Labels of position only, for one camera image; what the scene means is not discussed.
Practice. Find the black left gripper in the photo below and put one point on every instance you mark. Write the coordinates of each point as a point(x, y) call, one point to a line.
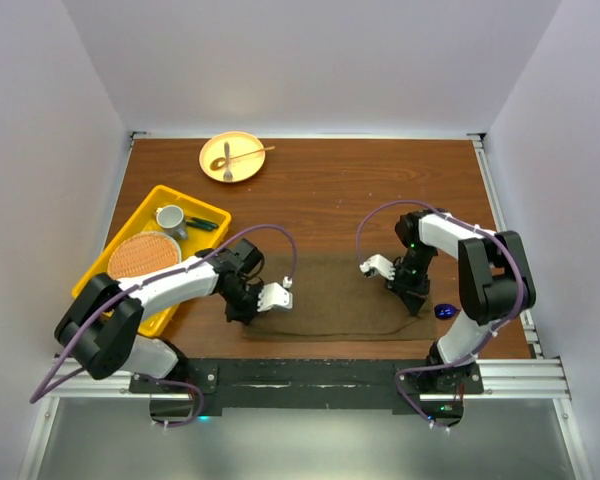
point(246, 314)

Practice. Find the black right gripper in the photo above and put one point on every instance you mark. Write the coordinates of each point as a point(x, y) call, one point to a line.
point(414, 296)

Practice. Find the brown cloth napkin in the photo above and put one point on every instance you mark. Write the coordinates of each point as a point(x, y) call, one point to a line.
point(333, 301)

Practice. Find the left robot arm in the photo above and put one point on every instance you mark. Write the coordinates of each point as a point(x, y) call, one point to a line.
point(100, 330)

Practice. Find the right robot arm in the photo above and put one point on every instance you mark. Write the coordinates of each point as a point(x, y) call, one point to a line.
point(494, 283)

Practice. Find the iridescent blue spoon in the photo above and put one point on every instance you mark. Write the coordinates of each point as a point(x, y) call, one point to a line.
point(446, 311)

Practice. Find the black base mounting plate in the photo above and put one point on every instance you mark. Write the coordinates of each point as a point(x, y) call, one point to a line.
point(352, 384)

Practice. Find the grey mug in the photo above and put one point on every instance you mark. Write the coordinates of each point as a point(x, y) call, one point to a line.
point(171, 219)

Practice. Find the silver fork on plate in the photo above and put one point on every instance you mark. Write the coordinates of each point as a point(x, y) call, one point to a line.
point(227, 175)

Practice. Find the gold spoon on plate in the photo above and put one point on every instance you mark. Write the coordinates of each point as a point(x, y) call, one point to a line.
point(218, 163)

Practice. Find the beige round plate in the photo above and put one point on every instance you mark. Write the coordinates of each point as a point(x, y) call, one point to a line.
point(240, 142)

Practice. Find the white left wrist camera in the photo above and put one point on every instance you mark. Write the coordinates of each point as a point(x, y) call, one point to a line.
point(274, 296)

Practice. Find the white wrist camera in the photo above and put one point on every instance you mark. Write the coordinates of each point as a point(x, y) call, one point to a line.
point(378, 265)
point(274, 296)

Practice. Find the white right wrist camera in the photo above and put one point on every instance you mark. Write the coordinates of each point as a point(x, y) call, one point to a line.
point(378, 265)

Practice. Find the green handled utensil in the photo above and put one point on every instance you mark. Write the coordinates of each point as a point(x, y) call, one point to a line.
point(201, 224)

